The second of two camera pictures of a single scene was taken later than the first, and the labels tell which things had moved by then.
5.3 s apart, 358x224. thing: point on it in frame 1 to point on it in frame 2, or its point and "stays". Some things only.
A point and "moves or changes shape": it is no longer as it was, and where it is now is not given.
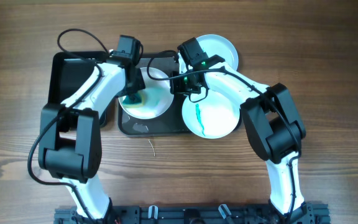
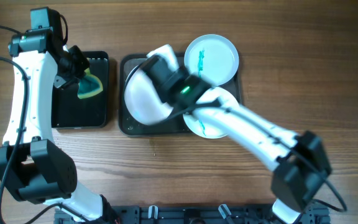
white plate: x=214 y=117 stays
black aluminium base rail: x=306 y=213 stays
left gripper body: x=132 y=85 to x=71 y=67
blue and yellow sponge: x=135 y=100 moves or changes shape
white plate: x=158 y=98 moves or changes shape
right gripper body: x=183 y=85 to x=187 y=78
